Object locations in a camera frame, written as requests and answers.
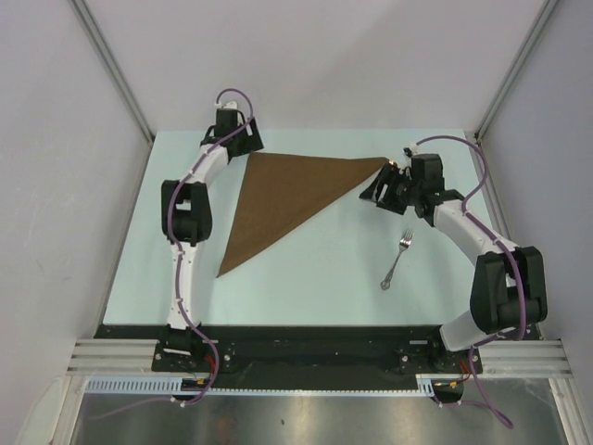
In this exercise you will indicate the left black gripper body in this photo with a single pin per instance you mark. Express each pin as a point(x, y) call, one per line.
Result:
point(248, 143)

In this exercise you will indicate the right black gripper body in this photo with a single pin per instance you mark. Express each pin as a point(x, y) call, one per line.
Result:
point(401, 190)

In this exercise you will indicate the silver fork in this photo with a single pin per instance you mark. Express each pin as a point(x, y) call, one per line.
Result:
point(403, 245)

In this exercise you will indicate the brown cloth napkin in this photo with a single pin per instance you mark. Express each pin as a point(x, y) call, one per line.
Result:
point(280, 192)

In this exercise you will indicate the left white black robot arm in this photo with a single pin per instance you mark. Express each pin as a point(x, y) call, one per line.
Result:
point(187, 222)

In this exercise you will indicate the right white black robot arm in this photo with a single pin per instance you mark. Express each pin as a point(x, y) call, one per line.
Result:
point(509, 289)

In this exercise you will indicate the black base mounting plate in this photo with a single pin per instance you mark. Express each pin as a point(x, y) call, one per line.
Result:
point(416, 349)

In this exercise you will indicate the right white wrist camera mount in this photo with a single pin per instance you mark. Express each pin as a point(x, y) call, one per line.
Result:
point(411, 151)

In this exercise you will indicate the right side aluminium rail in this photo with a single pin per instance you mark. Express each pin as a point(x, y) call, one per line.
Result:
point(497, 218)

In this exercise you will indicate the aluminium rail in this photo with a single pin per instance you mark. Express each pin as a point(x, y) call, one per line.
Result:
point(497, 218)
point(500, 359)

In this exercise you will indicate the left aluminium corner post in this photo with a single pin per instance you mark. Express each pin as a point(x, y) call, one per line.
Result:
point(99, 43)

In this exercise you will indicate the aluminium corner post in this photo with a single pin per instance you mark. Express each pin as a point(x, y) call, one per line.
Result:
point(518, 64)
point(99, 43)

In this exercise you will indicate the aluminium front rail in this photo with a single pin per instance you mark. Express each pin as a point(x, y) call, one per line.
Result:
point(500, 359)

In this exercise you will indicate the right aluminium corner post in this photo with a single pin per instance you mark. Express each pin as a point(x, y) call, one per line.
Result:
point(518, 64)

